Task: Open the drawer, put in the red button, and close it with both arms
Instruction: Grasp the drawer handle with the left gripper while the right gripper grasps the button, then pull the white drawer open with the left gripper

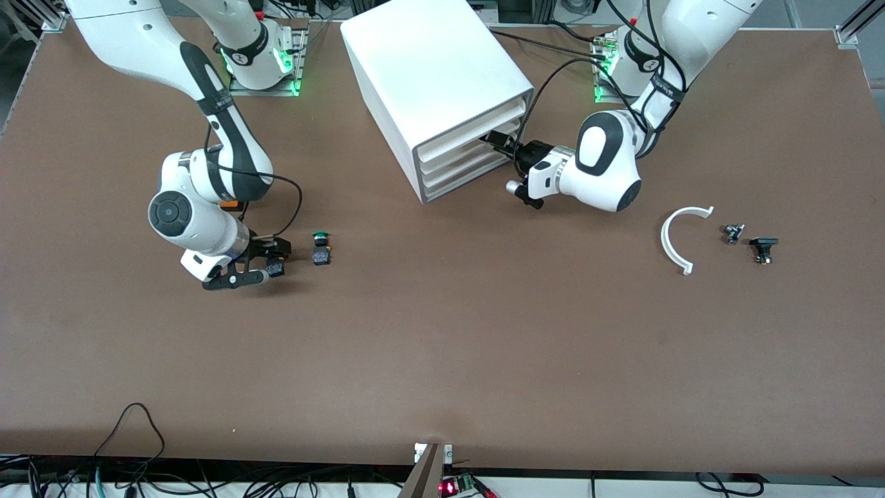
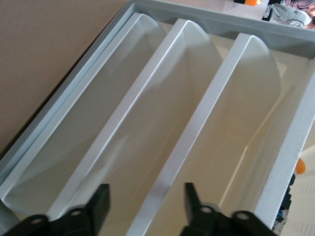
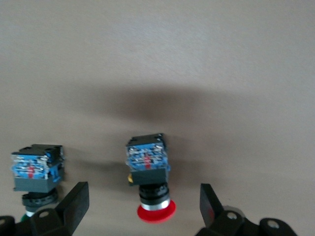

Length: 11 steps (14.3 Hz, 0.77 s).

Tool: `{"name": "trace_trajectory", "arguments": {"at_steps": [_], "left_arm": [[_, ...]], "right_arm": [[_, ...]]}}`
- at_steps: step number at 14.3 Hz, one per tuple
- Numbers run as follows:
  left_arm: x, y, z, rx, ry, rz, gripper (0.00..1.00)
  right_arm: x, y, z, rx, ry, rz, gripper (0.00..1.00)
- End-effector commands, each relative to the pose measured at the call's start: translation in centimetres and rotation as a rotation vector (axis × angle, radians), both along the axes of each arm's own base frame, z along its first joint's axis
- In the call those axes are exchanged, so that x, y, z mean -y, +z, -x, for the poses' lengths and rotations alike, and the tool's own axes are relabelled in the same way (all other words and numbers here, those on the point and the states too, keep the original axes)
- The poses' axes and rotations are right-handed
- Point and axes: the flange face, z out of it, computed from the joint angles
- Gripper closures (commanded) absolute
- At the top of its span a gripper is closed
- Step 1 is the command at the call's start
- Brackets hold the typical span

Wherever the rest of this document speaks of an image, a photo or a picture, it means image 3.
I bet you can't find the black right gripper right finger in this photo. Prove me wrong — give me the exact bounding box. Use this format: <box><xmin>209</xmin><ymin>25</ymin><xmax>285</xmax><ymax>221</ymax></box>
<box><xmin>195</xmin><ymin>183</ymin><xmax>299</xmax><ymax>236</ymax></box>

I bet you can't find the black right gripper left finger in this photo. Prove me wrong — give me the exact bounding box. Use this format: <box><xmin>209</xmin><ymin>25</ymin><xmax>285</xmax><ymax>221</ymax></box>
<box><xmin>0</xmin><ymin>181</ymin><xmax>90</xmax><ymax>236</ymax></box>

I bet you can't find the green push button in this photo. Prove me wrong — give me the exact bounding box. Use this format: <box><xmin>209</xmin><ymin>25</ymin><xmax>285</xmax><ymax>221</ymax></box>
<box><xmin>11</xmin><ymin>144</ymin><xmax>66</xmax><ymax>222</ymax></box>

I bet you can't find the red mushroom push button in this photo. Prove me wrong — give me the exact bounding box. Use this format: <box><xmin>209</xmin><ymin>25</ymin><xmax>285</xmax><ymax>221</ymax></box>
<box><xmin>125</xmin><ymin>133</ymin><xmax>177</xmax><ymax>224</ymax></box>

